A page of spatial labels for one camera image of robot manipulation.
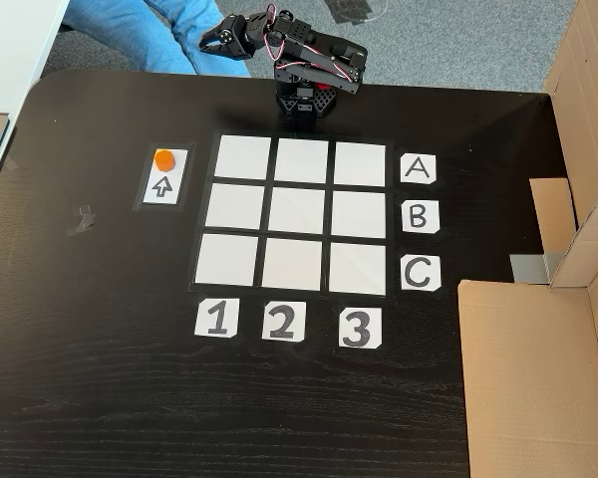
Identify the round orange token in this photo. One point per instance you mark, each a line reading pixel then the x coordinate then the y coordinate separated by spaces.
pixel 165 160

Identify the white nine-square grid sheet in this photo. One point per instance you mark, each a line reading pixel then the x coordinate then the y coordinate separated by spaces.
pixel 296 211

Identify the seated person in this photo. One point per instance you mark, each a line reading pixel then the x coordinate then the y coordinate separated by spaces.
pixel 144 30

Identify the black floor item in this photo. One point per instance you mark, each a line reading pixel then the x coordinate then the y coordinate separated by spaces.
pixel 351 10

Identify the white arrow paper sheet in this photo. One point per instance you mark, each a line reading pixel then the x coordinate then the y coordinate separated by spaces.
pixel 163 194

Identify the paper sheet letter A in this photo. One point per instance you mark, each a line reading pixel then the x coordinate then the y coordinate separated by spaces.
pixel 418 168

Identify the white desk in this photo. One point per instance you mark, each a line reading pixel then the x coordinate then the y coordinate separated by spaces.
pixel 10 50

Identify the clear tape scraps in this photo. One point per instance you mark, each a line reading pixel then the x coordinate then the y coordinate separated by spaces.
pixel 82 220

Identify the paper sheet letter B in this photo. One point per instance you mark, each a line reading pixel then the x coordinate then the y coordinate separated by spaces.
pixel 420 216

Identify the paper sheet number 1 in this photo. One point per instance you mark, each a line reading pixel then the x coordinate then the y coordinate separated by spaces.
pixel 217 317

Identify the paper sheet number 2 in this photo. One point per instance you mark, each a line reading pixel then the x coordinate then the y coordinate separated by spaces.
pixel 284 321

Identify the paper sheet letter C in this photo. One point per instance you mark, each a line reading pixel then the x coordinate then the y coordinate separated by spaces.
pixel 419 273

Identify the paper sheet number 3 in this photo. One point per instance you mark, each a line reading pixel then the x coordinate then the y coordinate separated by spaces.
pixel 360 327

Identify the large brown cardboard box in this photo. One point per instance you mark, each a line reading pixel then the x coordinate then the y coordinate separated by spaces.
pixel 518 373

